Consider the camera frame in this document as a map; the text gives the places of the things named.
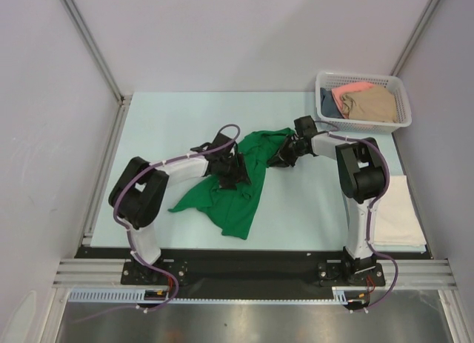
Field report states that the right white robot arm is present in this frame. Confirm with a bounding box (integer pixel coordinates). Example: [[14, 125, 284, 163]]
[[267, 132, 390, 284]]

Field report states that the beige t shirt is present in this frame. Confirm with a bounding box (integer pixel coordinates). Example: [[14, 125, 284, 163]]
[[340, 85, 398, 123]]

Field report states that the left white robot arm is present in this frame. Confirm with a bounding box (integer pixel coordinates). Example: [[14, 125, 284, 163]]
[[108, 148, 250, 284]]

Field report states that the white cable duct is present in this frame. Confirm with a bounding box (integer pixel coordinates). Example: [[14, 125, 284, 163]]
[[67, 287, 367, 306]]

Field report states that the green t shirt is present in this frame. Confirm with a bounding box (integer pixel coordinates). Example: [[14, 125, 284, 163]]
[[167, 127, 296, 242]]

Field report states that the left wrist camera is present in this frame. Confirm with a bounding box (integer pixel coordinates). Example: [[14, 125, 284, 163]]
[[208, 133, 236, 156]]

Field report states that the blue t shirt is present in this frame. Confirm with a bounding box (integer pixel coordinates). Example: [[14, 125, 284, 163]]
[[320, 88, 343, 119]]

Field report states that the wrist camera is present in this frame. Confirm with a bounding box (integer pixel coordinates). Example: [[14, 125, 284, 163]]
[[293, 116, 318, 139], [208, 133, 236, 156]]

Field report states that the white plastic basket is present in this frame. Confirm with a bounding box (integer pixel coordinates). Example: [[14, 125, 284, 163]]
[[315, 70, 412, 133]]

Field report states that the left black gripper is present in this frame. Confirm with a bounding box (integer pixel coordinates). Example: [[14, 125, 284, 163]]
[[217, 153, 250, 190]]

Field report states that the pink t shirt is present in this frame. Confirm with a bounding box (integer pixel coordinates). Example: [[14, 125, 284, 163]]
[[331, 81, 375, 113]]

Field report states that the folded white t shirt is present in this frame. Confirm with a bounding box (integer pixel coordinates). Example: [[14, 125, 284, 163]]
[[373, 176, 427, 247]]

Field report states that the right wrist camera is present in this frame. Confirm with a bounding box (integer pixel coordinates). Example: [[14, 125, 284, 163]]
[[293, 116, 318, 139]]

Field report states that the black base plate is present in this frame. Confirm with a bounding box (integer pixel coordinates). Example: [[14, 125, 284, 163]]
[[75, 246, 433, 303]]

